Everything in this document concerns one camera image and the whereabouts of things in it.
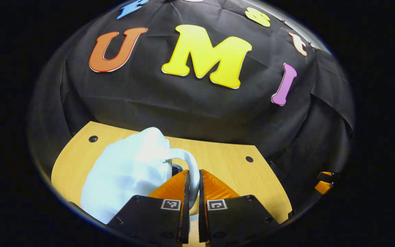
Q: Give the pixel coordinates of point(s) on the pale blue suitcase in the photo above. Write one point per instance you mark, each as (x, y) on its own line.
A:
(125, 171)

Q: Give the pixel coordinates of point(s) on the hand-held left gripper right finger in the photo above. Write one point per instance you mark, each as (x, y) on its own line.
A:
(238, 219)

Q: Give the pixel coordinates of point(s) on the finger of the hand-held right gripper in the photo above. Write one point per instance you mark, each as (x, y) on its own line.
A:
(322, 187)
(327, 176)

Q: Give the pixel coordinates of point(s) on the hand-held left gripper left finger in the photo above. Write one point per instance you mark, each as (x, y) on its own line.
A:
(149, 219)

